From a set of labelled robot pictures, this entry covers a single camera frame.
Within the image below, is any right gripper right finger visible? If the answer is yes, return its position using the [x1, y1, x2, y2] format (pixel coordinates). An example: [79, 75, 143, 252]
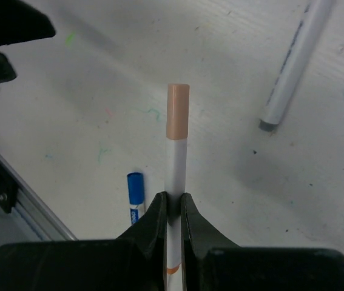
[181, 193, 344, 290]

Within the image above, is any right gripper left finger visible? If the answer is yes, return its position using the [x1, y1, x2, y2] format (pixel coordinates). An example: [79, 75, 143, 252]
[0, 192, 167, 290]

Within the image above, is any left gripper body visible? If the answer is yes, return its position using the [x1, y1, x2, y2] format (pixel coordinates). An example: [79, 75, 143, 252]
[0, 1, 56, 83]

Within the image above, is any peach capped marker pen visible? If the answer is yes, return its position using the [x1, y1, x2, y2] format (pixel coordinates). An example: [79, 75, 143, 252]
[163, 82, 190, 291]

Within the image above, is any peach pen cap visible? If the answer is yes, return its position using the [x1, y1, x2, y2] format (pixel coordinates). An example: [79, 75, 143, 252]
[166, 84, 190, 140]

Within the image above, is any dark blue capped marker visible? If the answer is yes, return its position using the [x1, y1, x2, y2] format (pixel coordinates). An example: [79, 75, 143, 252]
[127, 172, 146, 225]

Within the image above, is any aluminium rail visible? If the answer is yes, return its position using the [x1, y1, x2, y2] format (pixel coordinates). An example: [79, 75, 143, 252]
[0, 154, 76, 241]

